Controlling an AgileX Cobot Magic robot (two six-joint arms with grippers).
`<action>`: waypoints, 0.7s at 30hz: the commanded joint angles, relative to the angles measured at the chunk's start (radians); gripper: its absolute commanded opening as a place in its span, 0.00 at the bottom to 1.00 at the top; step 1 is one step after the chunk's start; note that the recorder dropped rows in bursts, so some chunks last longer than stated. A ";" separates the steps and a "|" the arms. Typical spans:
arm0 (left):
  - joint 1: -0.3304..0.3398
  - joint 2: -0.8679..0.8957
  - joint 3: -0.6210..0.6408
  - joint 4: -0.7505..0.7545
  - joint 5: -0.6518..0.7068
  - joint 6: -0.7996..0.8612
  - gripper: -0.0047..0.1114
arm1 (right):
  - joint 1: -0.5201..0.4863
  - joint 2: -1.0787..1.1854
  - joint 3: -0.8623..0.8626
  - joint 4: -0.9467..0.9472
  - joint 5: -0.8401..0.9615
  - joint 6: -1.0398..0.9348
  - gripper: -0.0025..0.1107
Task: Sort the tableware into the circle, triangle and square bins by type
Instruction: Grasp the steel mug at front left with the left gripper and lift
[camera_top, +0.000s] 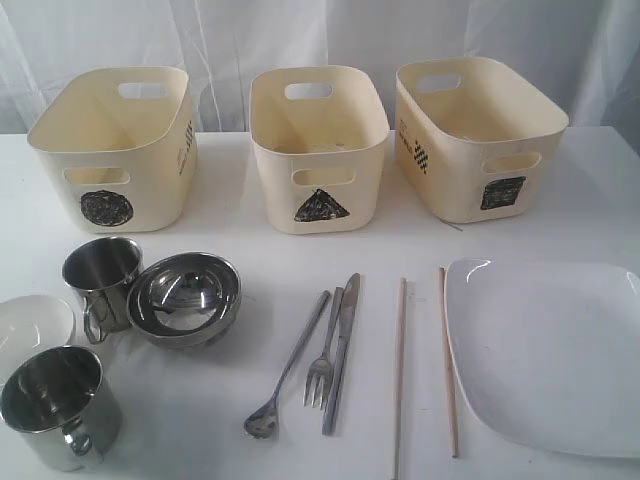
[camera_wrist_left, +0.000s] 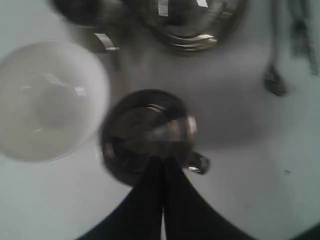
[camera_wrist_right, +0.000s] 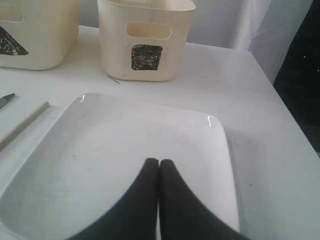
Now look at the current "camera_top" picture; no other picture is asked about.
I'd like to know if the steel table knife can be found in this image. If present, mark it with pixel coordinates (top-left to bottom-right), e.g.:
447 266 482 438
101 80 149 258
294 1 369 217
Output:
322 273 361 436

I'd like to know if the wooden chopstick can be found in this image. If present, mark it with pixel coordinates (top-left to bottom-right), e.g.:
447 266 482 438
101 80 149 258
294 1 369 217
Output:
439 267 459 458
392 278 407 480

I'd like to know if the steel fork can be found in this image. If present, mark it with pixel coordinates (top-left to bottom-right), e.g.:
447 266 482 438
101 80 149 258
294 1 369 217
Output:
303 287 344 409

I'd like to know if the steel bowl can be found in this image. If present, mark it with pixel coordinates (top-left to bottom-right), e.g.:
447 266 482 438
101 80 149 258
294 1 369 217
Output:
126 252 241 350

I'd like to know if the steel long-handled spoon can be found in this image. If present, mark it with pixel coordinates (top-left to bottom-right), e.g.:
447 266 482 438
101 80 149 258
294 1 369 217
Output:
243 290 331 439

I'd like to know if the steel mug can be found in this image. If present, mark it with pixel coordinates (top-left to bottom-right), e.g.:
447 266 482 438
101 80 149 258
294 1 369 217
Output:
1 345 123 472
61 236 143 345

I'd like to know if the white round bowl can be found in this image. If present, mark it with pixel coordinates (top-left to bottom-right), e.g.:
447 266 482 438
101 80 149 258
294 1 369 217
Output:
1 295 76 387

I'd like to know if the steel mug front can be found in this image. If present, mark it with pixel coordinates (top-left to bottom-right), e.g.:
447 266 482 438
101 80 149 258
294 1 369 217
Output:
1 345 123 472

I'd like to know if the cream bin with triangle mark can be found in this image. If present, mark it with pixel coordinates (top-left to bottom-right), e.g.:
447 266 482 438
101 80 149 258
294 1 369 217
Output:
250 65 390 234

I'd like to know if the cream bin with square mark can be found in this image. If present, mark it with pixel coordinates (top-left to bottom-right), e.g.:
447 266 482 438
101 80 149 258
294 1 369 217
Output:
395 57 569 224

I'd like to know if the cream bin with circle mark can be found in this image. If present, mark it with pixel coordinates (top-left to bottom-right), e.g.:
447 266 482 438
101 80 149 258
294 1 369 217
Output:
27 66 197 233

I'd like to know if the white square plate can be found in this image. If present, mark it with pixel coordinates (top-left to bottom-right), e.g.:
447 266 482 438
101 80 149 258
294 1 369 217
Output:
444 258 639 459

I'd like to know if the white backdrop curtain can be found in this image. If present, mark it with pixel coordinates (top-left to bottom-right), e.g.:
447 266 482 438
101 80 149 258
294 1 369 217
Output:
1 1 639 145

